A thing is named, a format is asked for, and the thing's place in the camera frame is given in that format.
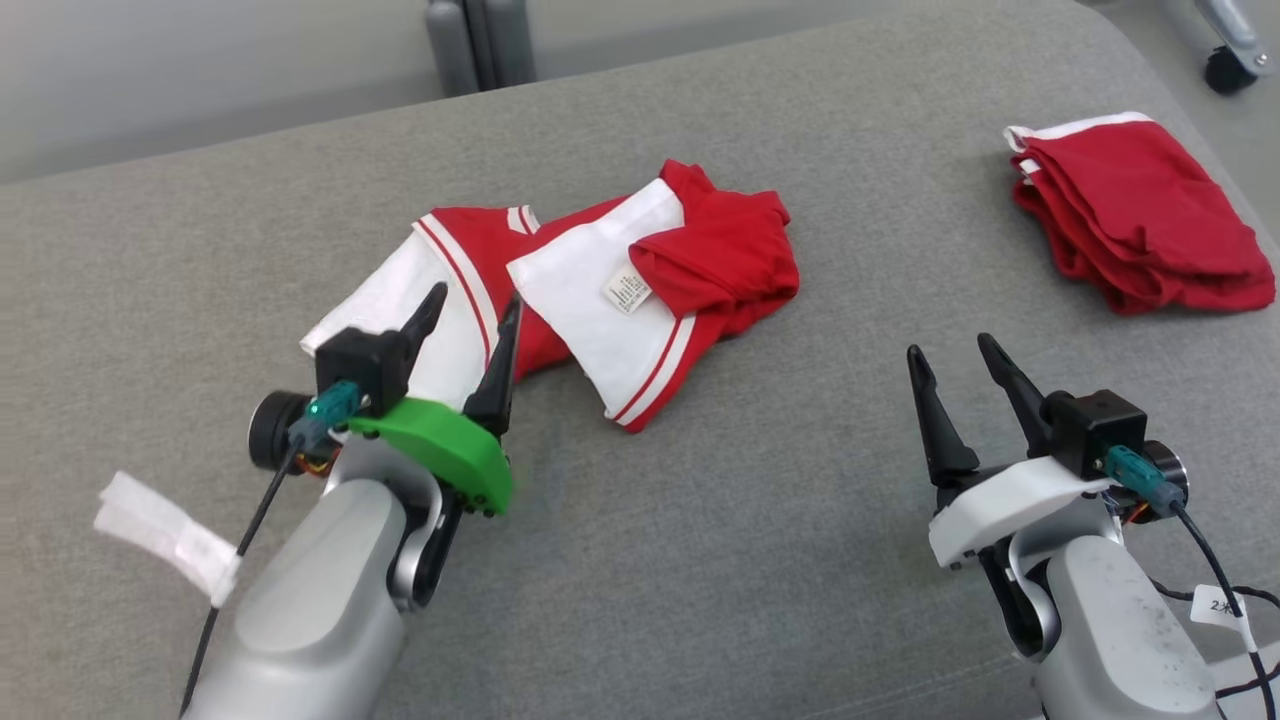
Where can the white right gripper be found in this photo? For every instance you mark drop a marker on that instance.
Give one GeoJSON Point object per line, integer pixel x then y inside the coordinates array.
{"type": "Point", "coordinates": [1000, 500]}

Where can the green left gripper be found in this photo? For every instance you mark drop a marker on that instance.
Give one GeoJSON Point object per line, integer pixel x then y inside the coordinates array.
{"type": "Point", "coordinates": [450, 445]}

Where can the red shorts with white trim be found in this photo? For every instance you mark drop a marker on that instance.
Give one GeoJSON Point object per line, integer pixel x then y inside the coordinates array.
{"type": "Point", "coordinates": [1140, 210]}

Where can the red and white jersey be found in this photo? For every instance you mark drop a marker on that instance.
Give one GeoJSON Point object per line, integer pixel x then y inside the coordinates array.
{"type": "Point", "coordinates": [720, 260]}

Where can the white tape tag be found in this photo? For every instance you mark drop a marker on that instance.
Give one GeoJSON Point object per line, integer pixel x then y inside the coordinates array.
{"type": "Point", "coordinates": [170, 535]}

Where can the grey wheeled stand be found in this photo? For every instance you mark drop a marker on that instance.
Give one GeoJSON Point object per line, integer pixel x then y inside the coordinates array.
{"type": "Point", "coordinates": [1228, 72]}

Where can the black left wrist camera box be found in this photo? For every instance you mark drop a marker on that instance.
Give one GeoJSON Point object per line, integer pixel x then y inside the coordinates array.
{"type": "Point", "coordinates": [360, 360]}

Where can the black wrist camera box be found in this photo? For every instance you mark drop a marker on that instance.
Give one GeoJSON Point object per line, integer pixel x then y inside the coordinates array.
{"type": "Point", "coordinates": [1095, 425]}
{"type": "Point", "coordinates": [360, 360]}

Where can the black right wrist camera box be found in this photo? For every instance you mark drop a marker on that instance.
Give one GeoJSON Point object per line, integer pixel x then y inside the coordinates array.
{"type": "Point", "coordinates": [1095, 425]}

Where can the grey vertical post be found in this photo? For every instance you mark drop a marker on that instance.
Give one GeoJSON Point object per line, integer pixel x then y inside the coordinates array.
{"type": "Point", "coordinates": [480, 40]}

